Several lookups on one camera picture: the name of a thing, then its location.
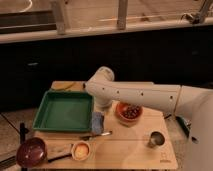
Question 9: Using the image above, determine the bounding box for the blue sponge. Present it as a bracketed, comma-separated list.
[92, 112, 104, 134]

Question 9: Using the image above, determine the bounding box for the green plastic tray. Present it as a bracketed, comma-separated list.
[33, 91, 94, 132]

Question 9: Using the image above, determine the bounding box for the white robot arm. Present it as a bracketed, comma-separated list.
[85, 66, 213, 171]

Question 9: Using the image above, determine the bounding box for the orange bowl with food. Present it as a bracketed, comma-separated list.
[115, 102, 143, 123]

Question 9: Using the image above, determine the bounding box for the silver spoon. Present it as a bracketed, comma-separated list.
[80, 131, 113, 141]

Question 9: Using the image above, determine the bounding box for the yellow banana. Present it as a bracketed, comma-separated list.
[51, 82, 75, 90]

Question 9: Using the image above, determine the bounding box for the small orange cup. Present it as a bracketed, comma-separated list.
[71, 141, 90, 161]

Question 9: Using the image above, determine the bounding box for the wooden folding table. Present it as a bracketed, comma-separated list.
[33, 80, 179, 171]

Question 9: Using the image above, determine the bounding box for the metal cup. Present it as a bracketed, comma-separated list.
[148, 131, 165, 148]

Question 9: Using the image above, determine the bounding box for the green crate with items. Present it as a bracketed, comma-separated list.
[176, 117, 191, 137]

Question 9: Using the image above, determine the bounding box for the dark red bowl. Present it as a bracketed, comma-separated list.
[16, 137, 47, 168]

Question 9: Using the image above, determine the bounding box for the black handled utensil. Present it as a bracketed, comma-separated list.
[47, 153, 72, 163]

